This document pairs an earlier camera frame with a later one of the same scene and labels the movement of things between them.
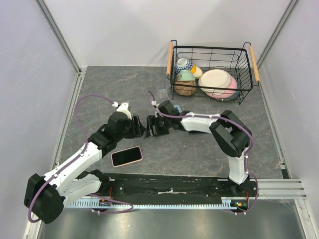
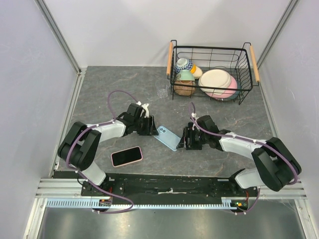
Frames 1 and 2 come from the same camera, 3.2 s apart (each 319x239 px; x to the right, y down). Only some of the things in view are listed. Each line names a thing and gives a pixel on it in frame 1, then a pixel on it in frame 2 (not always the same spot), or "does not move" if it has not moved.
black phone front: (123, 156) does not move
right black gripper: (152, 120) → (188, 132)
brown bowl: (184, 90) does not move
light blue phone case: (178, 107) → (167, 138)
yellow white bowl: (196, 70) does not move
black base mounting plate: (176, 185) does not move
